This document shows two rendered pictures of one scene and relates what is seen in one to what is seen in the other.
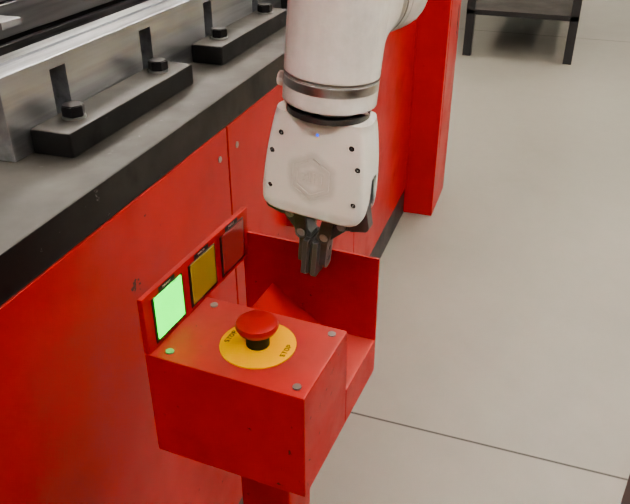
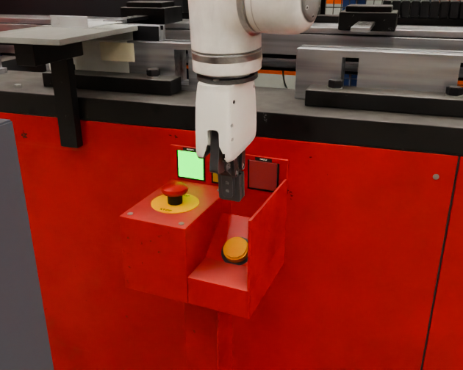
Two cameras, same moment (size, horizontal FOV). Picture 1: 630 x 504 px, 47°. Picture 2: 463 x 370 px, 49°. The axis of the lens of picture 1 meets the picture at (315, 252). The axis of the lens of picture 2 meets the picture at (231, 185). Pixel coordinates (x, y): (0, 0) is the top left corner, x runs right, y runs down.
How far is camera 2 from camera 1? 0.90 m
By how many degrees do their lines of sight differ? 79
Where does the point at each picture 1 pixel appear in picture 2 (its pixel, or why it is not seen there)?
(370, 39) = (195, 18)
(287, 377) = (140, 211)
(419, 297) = not seen: outside the picture
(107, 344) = (249, 206)
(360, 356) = (225, 283)
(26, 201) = not seen: hidden behind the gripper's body
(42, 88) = (331, 66)
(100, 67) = (397, 73)
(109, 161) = (303, 111)
